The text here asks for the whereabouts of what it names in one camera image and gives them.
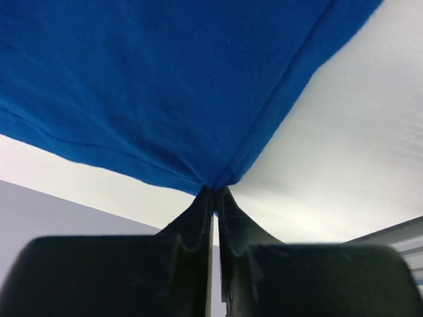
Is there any blue printed t shirt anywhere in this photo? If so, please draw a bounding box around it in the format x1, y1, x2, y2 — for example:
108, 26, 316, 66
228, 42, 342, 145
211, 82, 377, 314
1, 1, 379, 194

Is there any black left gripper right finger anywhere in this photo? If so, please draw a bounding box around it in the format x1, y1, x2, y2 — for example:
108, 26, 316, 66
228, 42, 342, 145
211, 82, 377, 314
216, 188, 422, 316

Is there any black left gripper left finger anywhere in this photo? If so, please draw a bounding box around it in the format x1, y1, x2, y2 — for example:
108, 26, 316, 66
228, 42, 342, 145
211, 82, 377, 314
1, 188, 214, 316

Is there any aluminium frame rail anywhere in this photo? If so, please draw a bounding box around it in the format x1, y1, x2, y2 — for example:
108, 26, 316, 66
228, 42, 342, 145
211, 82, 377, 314
348, 217, 422, 292

